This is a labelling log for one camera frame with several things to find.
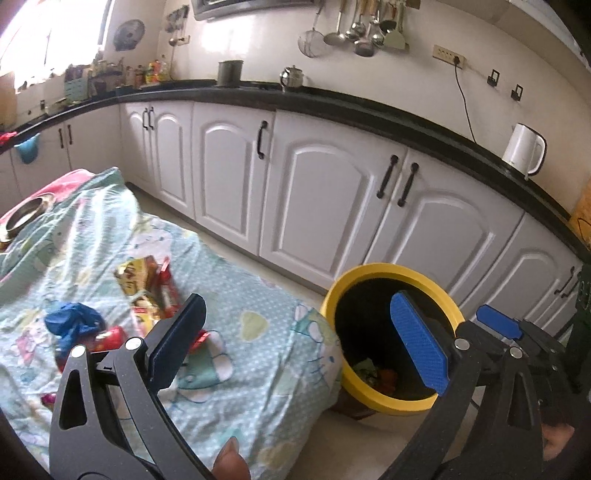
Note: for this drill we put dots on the pale green spatula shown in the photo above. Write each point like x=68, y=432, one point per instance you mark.
x=397, y=40

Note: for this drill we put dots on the white base cabinet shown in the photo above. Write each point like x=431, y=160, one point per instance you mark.
x=314, y=194

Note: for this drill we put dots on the red plastic bag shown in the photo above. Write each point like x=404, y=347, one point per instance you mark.
x=388, y=379

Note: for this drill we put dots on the person's right hand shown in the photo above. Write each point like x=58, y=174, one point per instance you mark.
x=558, y=441

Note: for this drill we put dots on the white electric kettle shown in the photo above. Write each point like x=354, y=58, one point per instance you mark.
x=519, y=150

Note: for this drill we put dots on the window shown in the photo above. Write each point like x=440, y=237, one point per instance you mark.
x=51, y=32

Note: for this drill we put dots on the tan cutting board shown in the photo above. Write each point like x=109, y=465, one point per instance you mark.
x=582, y=217

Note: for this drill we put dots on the black range hood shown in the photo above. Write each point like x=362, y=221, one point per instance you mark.
x=249, y=8

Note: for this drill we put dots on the person's left hand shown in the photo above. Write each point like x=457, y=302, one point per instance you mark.
x=231, y=464

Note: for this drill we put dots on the yellow snack wrapper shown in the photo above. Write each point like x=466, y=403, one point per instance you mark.
x=136, y=274

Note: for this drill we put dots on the metal teapot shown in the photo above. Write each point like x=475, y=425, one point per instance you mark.
x=292, y=79

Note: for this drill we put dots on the blue plastic bag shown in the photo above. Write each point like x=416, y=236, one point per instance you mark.
x=74, y=318

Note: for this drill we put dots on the small red wrapper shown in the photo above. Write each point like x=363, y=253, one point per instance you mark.
x=48, y=400

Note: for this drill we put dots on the pale green tissue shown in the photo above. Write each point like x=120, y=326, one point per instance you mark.
x=364, y=371

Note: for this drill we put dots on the wall power outlet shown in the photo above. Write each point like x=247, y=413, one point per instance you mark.
x=448, y=55

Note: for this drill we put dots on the pink blanket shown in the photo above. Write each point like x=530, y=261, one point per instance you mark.
x=69, y=182

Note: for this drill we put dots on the cartoon printed blue blanket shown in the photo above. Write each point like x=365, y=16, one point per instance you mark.
x=258, y=323

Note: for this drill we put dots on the black kitchen countertop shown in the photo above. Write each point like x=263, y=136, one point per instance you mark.
x=369, y=113

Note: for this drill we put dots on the metal bowl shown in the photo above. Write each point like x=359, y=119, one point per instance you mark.
x=27, y=214

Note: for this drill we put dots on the yellow rimmed trash bin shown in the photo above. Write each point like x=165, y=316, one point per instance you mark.
x=337, y=295

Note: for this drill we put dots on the red glossy snack packet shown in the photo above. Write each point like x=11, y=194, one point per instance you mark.
x=108, y=339

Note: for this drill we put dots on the black spoon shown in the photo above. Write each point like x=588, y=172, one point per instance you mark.
x=390, y=25

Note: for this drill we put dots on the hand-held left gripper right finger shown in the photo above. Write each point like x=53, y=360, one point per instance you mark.
x=418, y=344

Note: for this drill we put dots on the large metal ladle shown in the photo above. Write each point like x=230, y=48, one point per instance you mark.
x=364, y=46

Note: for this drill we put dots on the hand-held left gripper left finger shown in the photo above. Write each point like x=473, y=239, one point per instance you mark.
x=178, y=341

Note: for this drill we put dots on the red striped snack wrapper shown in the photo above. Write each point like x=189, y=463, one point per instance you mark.
x=168, y=288

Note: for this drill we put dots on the red cloth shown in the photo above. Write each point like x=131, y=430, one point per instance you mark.
x=7, y=137

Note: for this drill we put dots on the black wall hook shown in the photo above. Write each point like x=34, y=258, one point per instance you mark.
x=493, y=77
x=516, y=92

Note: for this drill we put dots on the hanging small kitchen tools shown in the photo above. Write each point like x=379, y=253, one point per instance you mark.
x=178, y=27

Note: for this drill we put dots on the dark metal pot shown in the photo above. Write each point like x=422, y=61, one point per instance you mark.
x=230, y=74

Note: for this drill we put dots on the brown printed snack wrapper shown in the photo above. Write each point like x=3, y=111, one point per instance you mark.
x=145, y=314

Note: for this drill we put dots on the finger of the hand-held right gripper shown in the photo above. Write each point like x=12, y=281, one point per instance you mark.
x=549, y=346
x=501, y=321

